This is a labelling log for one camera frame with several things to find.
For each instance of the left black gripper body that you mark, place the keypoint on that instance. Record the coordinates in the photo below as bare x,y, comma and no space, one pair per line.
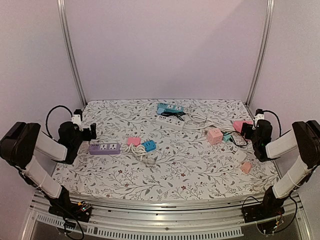
88,136

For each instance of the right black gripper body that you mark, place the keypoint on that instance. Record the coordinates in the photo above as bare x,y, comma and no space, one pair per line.
250,130

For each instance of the purple power strip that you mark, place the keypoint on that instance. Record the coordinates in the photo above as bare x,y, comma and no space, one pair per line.
104,149

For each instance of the white tiger plug adapter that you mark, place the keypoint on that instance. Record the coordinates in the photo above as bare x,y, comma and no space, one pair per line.
239,156

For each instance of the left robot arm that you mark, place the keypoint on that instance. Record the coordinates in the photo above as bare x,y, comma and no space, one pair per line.
23,140

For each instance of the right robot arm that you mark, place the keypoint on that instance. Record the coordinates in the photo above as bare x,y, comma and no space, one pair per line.
303,136

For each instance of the pink flat plug adapter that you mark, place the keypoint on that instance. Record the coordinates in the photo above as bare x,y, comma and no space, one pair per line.
136,141

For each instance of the blue flat plug adapter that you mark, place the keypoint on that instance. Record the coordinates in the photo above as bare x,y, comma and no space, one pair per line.
149,145

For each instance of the pink power strip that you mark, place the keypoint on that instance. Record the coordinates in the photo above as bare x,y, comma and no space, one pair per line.
237,125

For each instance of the teal small adapter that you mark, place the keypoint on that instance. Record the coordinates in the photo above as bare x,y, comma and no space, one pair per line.
226,137

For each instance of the pink cube socket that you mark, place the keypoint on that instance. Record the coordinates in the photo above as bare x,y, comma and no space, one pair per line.
214,136

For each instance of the salmon small cube adapter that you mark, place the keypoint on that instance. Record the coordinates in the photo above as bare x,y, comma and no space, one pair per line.
246,167

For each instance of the floral table mat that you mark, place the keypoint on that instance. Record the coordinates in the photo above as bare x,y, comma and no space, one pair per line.
186,166

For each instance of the white power strip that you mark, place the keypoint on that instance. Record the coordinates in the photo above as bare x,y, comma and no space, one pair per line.
168,122

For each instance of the teal power strip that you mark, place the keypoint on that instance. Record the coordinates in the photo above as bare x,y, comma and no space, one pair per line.
169,108

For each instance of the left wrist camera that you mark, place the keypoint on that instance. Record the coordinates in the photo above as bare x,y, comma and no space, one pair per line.
76,118

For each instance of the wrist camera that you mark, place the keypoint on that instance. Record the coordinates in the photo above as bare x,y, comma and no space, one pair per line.
259,115
76,118

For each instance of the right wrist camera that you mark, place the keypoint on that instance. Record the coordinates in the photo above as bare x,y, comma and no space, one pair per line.
259,115

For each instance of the aluminium front rail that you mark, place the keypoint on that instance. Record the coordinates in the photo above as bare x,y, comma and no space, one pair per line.
209,219

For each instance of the right aluminium frame post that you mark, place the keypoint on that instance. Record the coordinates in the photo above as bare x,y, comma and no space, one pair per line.
262,51

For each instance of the aluminium frame post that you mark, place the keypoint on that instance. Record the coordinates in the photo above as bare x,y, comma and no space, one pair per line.
61,6
262,51

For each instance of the left aluminium frame post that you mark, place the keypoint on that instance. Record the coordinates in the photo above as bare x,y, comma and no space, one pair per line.
61,6

